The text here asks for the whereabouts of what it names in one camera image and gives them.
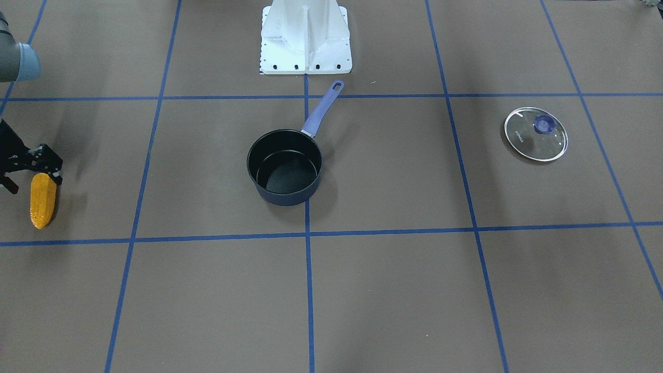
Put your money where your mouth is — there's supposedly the yellow corn cob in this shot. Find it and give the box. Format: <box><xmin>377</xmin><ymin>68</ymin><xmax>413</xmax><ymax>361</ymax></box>
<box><xmin>30</xmin><ymin>173</ymin><xmax>57</xmax><ymax>229</ymax></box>

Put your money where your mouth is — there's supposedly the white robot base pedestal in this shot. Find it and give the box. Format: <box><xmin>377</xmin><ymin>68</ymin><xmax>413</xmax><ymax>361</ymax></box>
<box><xmin>259</xmin><ymin>1</ymin><xmax>353</xmax><ymax>75</ymax></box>

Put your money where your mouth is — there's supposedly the dark blue saucepan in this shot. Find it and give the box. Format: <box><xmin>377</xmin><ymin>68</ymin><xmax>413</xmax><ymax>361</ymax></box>
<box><xmin>247</xmin><ymin>80</ymin><xmax>345</xmax><ymax>206</ymax></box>

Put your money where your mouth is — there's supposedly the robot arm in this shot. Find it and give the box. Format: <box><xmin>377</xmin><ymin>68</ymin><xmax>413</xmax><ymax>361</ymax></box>
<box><xmin>1</xmin><ymin>13</ymin><xmax>63</xmax><ymax>194</ymax></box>

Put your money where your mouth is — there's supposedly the glass pot lid blue knob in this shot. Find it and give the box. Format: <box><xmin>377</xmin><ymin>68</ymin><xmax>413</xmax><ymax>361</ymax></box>
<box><xmin>503</xmin><ymin>108</ymin><xmax>569</xmax><ymax>163</ymax></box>

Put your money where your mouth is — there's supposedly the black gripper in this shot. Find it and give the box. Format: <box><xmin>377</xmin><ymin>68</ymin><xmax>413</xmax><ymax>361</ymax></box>
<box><xmin>1</xmin><ymin>120</ymin><xmax>63</xmax><ymax>194</ymax></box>

